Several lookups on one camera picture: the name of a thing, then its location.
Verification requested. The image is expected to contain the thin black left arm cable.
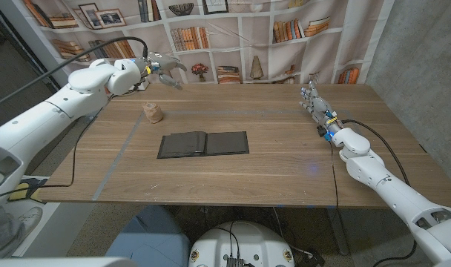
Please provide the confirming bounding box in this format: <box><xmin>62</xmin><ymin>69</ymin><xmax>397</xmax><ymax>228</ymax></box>
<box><xmin>0</xmin><ymin>105</ymin><xmax>104</xmax><ymax>203</ymax></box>

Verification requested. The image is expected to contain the black power adapter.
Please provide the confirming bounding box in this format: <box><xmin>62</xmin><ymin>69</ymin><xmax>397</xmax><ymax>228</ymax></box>
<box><xmin>295</xmin><ymin>251</ymin><xmax>326</xmax><ymax>267</ymax></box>

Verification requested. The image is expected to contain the black open notebook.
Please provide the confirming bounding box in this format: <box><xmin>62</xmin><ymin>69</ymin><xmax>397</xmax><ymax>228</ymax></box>
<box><xmin>157</xmin><ymin>131</ymin><xmax>250</xmax><ymax>159</ymax></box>

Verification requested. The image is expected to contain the printed bookshelf backdrop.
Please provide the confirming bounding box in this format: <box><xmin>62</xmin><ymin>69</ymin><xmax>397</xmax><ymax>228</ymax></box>
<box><xmin>0</xmin><ymin>0</ymin><xmax>395</xmax><ymax>116</ymax></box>

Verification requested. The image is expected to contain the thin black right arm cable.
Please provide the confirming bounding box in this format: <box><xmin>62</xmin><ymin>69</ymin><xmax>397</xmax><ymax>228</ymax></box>
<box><xmin>329</xmin><ymin>142</ymin><xmax>340</xmax><ymax>208</ymax></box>

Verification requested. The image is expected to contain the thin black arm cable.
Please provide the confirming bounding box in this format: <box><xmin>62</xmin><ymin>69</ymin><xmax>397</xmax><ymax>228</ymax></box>
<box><xmin>0</xmin><ymin>105</ymin><xmax>104</xmax><ymax>203</ymax></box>
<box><xmin>329</xmin><ymin>142</ymin><xmax>340</xmax><ymax>208</ymax></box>

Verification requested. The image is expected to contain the yellow and black floor item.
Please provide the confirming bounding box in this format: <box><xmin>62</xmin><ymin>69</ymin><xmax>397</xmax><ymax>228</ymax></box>
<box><xmin>8</xmin><ymin>177</ymin><xmax>49</xmax><ymax>203</ymax></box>

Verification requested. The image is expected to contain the grey table leg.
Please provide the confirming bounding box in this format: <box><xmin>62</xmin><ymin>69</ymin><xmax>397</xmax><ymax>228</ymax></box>
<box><xmin>323</xmin><ymin>207</ymin><xmax>351</xmax><ymax>256</ymax></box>

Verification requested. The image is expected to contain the white power strip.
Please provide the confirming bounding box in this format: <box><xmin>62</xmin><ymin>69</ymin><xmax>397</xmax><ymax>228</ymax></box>
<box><xmin>128</xmin><ymin>79</ymin><xmax>150</xmax><ymax>92</ymax></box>

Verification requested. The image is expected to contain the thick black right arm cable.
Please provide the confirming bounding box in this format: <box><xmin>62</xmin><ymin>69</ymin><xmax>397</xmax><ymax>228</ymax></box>
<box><xmin>342</xmin><ymin>119</ymin><xmax>418</xmax><ymax>267</ymax></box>

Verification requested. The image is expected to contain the white floor sheet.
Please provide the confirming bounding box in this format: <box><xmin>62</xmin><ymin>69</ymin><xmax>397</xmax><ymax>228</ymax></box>
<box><xmin>0</xmin><ymin>174</ymin><xmax>63</xmax><ymax>259</ymax></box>

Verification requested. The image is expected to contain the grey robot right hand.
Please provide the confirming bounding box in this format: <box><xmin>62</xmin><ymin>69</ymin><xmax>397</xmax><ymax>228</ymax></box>
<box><xmin>299</xmin><ymin>80</ymin><xmax>342</xmax><ymax>138</ymax></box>

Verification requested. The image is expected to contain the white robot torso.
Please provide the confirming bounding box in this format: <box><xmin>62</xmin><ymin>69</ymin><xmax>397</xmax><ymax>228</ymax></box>
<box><xmin>188</xmin><ymin>221</ymin><xmax>295</xmax><ymax>267</ymax></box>

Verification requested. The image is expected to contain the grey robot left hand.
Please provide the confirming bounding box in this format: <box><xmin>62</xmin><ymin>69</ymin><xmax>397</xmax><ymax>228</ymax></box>
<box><xmin>138</xmin><ymin>51</ymin><xmax>188</xmax><ymax>91</ymax></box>

